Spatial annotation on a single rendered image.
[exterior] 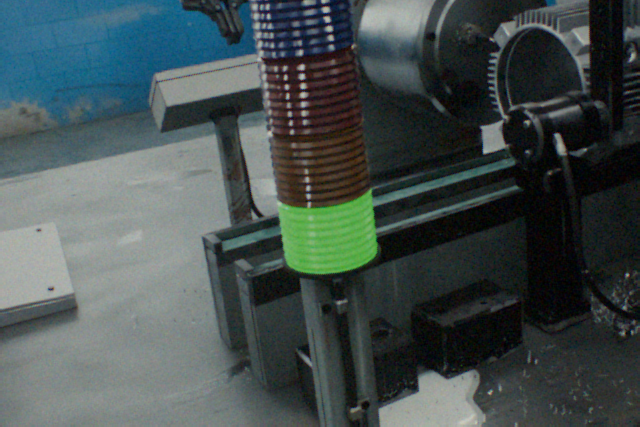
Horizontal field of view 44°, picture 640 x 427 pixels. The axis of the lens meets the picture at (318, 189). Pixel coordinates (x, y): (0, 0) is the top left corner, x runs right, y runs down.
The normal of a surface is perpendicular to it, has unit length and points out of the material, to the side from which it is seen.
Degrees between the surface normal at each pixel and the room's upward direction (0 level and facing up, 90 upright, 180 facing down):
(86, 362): 0
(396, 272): 90
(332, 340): 90
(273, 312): 90
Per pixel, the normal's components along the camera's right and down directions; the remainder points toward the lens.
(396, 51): -0.89, 0.21
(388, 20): -0.85, -0.17
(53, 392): -0.12, -0.94
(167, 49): 0.38, 0.25
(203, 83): 0.29, -0.40
